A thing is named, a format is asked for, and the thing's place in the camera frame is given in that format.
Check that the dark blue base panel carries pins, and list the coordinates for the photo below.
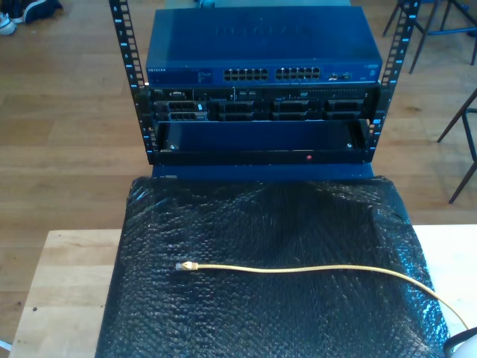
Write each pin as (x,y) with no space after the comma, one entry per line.
(261,173)

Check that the black rack server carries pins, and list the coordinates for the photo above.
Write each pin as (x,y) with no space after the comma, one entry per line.
(261,106)

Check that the black bubble wrap mat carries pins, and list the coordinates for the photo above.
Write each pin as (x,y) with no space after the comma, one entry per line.
(261,317)

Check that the dark metal chair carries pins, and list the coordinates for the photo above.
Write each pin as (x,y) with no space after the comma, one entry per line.
(454,120)

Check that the dark blue shoe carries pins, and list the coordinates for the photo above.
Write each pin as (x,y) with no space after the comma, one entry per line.
(37,9)

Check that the white shoe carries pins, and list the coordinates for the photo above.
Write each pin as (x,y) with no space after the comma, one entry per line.
(5,24)

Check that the white flat strip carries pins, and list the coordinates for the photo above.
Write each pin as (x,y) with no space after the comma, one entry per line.
(4,345)

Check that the blue network switch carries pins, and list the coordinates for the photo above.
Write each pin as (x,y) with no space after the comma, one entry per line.
(261,44)

